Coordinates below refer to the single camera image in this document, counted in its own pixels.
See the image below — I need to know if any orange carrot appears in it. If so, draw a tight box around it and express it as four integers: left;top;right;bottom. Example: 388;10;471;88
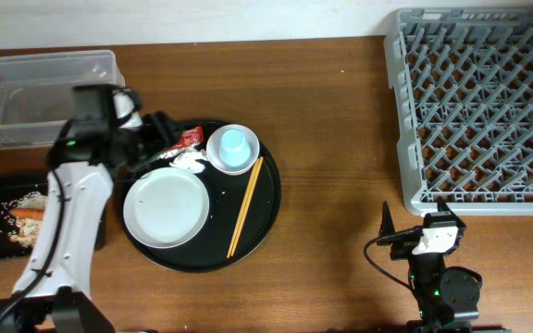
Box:
9;208;44;221

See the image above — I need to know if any round black tray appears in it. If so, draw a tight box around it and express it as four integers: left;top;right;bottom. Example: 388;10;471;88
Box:
119;144;281;273

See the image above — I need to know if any white bowl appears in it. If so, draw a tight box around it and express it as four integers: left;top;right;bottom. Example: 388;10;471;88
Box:
205;124;260;176

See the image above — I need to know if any white tissue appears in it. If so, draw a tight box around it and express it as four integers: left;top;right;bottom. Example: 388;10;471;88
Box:
169;147;208;174

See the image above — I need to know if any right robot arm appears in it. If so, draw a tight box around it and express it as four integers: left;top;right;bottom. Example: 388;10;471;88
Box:
376;200;482;332

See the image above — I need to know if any clear plastic bin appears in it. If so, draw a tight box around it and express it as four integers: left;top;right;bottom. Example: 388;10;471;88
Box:
0;50;125;150

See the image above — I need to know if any red snack wrapper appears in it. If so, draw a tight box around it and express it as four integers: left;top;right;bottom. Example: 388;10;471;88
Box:
157;126;205;159

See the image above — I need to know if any light blue cup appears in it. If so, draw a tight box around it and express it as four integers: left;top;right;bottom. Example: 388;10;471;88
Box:
219;129;251;167

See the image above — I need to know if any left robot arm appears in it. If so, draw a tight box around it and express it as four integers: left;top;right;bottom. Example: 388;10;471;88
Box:
0;84;181;332

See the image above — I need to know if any white plate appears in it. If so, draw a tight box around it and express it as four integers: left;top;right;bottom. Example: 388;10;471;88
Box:
122;167;210;249

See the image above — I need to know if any grey dishwasher rack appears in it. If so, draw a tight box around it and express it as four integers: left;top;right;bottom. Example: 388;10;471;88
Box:
384;7;533;216

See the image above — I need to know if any pile of rice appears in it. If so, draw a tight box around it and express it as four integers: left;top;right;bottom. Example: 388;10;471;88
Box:
0;191;48;249

